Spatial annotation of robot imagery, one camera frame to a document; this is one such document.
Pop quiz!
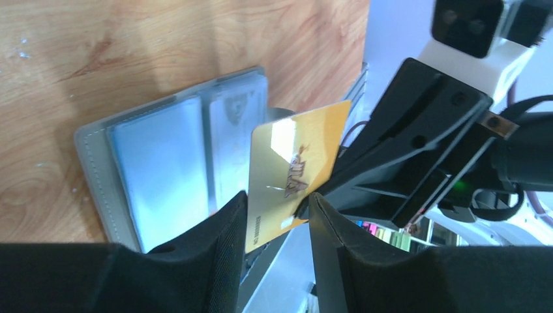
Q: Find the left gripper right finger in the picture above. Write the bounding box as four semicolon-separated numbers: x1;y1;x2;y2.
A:
308;193;552;312

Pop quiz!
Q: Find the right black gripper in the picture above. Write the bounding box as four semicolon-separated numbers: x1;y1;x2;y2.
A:
317;58;552;227

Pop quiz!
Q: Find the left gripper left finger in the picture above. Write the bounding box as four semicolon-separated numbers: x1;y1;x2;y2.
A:
1;191;248;312

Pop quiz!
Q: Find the grey card holder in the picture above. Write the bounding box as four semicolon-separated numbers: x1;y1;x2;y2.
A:
74;67;289;253

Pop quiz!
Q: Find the gold credit card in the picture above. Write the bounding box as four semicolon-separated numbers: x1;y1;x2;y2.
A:
245;100;351;253

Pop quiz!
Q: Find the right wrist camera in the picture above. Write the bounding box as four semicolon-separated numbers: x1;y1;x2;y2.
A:
417;0;552;103

